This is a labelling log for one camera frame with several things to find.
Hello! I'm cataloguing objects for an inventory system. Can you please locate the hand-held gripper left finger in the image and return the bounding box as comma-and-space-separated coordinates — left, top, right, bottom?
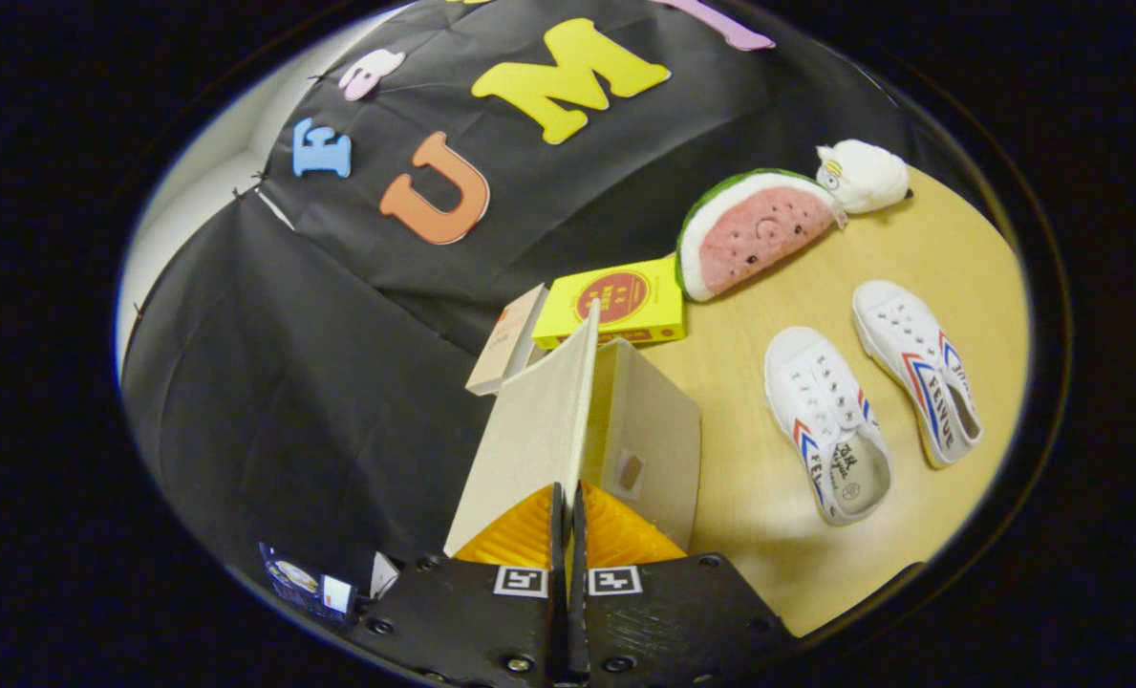
348, 483, 568, 688

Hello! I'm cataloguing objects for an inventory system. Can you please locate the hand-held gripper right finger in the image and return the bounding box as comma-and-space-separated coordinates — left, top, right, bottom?
568, 481, 798, 688

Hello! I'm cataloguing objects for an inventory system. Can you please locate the white canvas shoe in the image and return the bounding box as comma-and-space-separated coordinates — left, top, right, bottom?
764, 326, 894, 527
851, 279, 985, 470

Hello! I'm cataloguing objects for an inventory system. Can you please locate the blue printed packet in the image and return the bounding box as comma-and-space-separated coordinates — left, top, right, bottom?
259, 542, 355, 624

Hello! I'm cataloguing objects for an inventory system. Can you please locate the cream cover book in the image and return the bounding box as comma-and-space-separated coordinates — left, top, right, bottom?
464, 283, 550, 397

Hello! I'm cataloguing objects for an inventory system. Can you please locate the yellow book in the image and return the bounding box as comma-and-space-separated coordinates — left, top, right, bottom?
531, 252, 687, 351

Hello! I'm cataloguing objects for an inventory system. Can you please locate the watermelon slice plush toy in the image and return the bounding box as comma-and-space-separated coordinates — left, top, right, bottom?
675, 168, 847, 304

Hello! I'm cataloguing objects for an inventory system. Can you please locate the white plush toy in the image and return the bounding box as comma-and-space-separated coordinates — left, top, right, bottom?
815, 139, 911, 215

